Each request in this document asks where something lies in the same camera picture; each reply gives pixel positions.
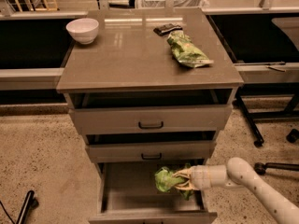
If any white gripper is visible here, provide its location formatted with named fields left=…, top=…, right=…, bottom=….
left=172, top=165, right=230, bottom=190

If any green rice chip bag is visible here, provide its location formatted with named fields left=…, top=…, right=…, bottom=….
left=154, top=163, right=193, bottom=201

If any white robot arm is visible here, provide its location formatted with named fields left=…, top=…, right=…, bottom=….
left=173, top=157, right=299, bottom=224

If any bottom grey drawer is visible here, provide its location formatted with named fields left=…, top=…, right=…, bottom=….
left=89, top=160, right=217, bottom=224

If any grey drawer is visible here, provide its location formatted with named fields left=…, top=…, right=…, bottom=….
left=89, top=160, right=217, bottom=224
left=69, top=105, right=232, bottom=134
left=86, top=141, right=216, bottom=163

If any top grey drawer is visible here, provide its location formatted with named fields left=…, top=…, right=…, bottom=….
left=69, top=105, right=232, bottom=134

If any middle grey drawer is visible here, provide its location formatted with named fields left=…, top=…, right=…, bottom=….
left=86, top=141, right=216, bottom=163

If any grey drawer cabinet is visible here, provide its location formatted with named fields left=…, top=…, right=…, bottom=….
left=56, top=7, right=245, bottom=224

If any green chip bag on counter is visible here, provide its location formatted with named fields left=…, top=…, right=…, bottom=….
left=167, top=31, right=214, bottom=68

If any black chair caster leg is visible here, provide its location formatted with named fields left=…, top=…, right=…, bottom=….
left=254, top=162, right=299, bottom=175

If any black caster wheel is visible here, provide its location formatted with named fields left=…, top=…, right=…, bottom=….
left=286, top=129, right=299, bottom=143

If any dark snack packet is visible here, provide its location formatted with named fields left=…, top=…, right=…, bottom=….
left=153, top=23, right=182, bottom=36

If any black stand leg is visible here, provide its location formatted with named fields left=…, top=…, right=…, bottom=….
left=16, top=190, right=39, bottom=224

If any white ceramic bowl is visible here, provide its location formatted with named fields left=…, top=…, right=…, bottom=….
left=66, top=18, right=99, bottom=45

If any black table leg frame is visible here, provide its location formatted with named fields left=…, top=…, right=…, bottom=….
left=235, top=91, right=299, bottom=147

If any white wire basket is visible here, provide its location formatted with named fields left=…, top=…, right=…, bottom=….
left=136, top=0, right=209, bottom=8

